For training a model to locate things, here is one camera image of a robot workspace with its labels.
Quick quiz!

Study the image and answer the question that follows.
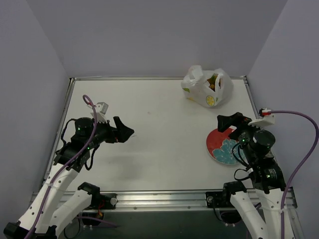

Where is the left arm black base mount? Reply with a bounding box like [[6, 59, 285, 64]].
[[90, 193, 118, 210]]

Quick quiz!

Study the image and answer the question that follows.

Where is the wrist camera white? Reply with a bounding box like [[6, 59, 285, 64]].
[[87, 102, 109, 123], [248, 108, 275, 128]]

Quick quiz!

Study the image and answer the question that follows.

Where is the aluminium front rail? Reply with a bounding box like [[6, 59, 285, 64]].
[[101, 189, 222, 212]]

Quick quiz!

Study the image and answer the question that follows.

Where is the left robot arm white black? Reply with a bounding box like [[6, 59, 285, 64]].
[[3, 117, 135, 239]]

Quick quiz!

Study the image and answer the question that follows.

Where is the red teal floral plate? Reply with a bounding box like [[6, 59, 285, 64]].
[[206, 127, 240, 166]]

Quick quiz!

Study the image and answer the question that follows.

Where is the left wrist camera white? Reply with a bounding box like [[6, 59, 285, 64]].
[[87, 102, 109, 123]]

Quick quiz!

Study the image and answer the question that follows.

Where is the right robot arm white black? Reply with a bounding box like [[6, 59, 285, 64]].
[[217, 113, 296, 239]]

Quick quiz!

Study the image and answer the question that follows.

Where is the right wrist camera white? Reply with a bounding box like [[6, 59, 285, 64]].
[[248, 108, 275, 128]]

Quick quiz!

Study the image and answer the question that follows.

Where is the yellow fake longan bunch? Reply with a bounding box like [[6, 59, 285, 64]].
[[207, 73, 218, 91]]

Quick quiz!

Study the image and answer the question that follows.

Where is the white plastic bag lemon print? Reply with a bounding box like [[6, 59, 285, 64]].
[[181, 65, 234, 109]]

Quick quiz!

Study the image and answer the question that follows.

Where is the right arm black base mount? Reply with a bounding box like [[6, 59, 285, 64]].
[[205, 191, 233, 208]]

